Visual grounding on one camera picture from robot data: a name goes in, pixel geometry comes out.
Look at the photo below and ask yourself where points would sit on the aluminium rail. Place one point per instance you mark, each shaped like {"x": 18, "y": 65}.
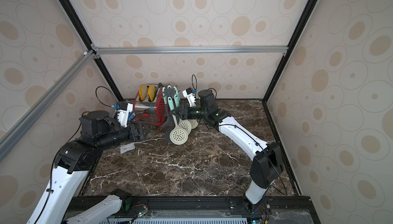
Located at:
{"x": 13, "y": 136}
{"x": 191, "y": 50}

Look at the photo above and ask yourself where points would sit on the cream skimmer pile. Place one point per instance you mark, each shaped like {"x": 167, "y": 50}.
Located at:
{"x": 194, "y": 123}

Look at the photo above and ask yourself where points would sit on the yellow toast slice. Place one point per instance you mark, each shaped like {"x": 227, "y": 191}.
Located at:
{"x": 152, "y": 91}
{"x": 143, "y": 93}

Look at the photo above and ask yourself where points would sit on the left aluminium rail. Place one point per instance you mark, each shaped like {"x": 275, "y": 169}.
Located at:
{"x": 13, "y": 136}

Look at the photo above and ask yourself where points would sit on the blue snack packet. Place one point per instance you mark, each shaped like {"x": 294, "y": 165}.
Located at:
{"x": 131, "y": 116}

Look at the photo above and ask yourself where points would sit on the back aluminium rail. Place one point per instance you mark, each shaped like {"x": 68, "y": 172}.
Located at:
{"x": 191, "y": 50}

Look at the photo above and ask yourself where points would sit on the left yellow toast slice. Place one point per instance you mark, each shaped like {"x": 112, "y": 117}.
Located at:
{"x": 143, "y": 93}

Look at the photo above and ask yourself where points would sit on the grey utensil rack stand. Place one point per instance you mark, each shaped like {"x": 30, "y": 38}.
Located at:
{"x": 168, "y": 124}

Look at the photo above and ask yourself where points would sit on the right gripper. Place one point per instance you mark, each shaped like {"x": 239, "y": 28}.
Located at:
{"x": 184, "y": 112}

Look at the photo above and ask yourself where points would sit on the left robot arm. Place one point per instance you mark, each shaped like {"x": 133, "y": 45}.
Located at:
{"x": 76, "y": 159}

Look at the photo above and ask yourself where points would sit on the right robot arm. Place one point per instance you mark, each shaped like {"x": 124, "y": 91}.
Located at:
{"x": 267, "y": 162}

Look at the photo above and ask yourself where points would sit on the red chrome toaster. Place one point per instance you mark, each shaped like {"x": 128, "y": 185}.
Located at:
{"x": 151, "y": 112}

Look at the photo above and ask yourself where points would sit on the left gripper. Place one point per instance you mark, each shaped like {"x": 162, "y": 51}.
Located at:
{"x": 141, "y": 132}

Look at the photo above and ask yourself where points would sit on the right yellow toast slice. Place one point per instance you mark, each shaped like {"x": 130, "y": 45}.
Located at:
{"x": 152, "y": 91}

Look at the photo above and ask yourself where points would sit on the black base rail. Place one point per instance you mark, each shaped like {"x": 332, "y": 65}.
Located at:
{"x": 296, "y": 209}

